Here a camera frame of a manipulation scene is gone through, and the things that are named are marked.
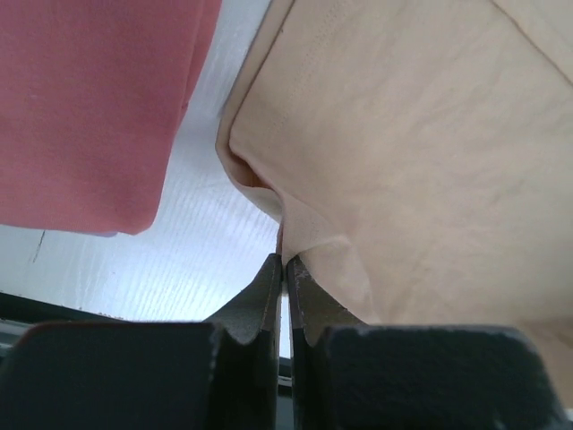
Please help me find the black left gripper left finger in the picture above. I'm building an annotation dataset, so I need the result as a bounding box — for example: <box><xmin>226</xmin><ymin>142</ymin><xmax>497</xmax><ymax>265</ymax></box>
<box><xmin>1</xmin><ymin>254</ymin><xmax>282</xmax><ymax>429</ymax></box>

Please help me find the folded red t shirt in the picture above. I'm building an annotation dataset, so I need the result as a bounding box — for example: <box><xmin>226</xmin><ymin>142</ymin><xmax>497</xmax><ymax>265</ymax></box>
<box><xmin>1</xmin><ymin>0</ymin><xmax>220</xmax><ymax>234</ymax></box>

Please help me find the beige t shirt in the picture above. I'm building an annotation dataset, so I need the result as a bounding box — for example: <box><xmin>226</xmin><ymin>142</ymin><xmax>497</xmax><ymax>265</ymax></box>
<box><xmin>216</xmin><ymin>1</ymin><xmax>572</xmax><ymax>399</ymax></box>

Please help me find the folded purple t shirt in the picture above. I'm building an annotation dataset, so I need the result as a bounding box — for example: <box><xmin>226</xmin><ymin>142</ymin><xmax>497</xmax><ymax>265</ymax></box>
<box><xmin>94</xmin><ymin>231</ymin><xmax>118</xmax><ymax>237</ymax></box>

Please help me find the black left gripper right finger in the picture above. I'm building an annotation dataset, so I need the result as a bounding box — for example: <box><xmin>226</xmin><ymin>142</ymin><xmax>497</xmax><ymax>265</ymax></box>
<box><xmin>286</xmin><ymin>258</ymin><xmax>569</xmax><ymax>429</ymax></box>

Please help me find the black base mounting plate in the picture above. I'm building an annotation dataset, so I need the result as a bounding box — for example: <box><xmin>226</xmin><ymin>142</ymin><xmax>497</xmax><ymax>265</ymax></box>
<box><xmin>1</xmin><ymin>294</ymin><xmax>144</xmax><ymax>374</ymax></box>

